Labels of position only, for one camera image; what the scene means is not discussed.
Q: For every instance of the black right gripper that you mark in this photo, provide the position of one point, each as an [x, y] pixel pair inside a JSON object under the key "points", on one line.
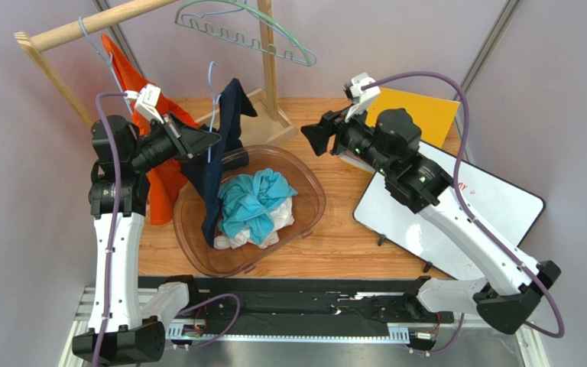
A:
{"points": [[335, 135]]}

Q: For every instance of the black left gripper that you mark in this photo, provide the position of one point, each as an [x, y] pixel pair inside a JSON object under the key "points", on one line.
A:
{"points": [[191, 141]]}

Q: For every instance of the navy blue t shirt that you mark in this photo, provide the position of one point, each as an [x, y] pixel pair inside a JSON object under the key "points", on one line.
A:
{"points": [[205, 174]]}

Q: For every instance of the light blue wire hanger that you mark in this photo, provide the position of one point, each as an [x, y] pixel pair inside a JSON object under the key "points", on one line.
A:
{"points": [[232, 7], [215, 97], [107, 59]]}

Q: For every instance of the turquoise t shirt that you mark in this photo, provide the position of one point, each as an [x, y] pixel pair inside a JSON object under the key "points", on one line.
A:
{"points": [[248, 199]]}

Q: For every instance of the white t shirt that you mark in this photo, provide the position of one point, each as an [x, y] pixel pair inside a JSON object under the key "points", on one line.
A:
{"points": [[282, 217]]}

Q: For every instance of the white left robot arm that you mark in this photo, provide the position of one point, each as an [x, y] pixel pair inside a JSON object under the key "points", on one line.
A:
{"points": [[121, 330]]}

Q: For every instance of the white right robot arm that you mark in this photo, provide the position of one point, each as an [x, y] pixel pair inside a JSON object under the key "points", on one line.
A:
{"points": [[392, 148]]}

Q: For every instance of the wooden clothes rack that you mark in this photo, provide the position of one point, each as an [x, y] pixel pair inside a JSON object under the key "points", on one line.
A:
{"points": [[271, 127]]}

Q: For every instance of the transparent brown plastic basket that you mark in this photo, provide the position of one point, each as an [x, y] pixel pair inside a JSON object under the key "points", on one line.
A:
{"points": [[308, 208]]}

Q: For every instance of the yellow binder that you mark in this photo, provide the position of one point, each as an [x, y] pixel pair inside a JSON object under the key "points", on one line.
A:
{"points": [[432, 115]]}

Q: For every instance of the white dry erase board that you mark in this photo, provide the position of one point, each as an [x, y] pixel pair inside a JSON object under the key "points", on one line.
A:
{"points": [[448, 234]]}

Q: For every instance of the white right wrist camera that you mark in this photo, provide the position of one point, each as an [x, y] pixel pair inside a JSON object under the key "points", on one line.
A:
{"points": [[362, 92]]}

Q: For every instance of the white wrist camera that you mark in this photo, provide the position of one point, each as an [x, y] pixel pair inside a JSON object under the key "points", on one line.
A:
{"points": [[362, 92], [146, 102]]}

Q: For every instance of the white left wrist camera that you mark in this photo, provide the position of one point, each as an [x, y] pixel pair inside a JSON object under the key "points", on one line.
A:
{"points": [[146, 102]]}

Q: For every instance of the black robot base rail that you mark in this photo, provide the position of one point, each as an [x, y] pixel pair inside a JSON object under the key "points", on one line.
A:
{"points": [[306, 307]]}

